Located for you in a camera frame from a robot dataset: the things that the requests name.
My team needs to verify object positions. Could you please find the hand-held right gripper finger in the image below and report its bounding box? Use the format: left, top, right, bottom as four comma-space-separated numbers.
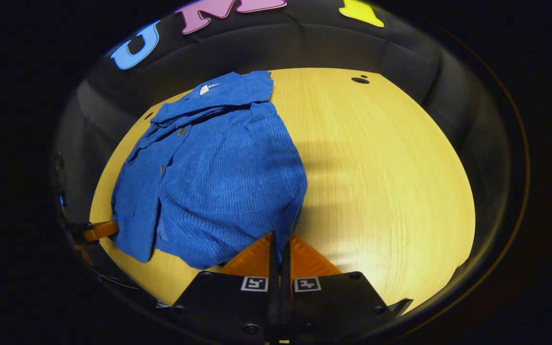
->
280, 234, 413, 343
171, 232, 279, 343

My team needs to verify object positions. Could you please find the blue corduroy jacket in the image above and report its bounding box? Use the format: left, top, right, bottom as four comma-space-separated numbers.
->
111, 71, 308, 270

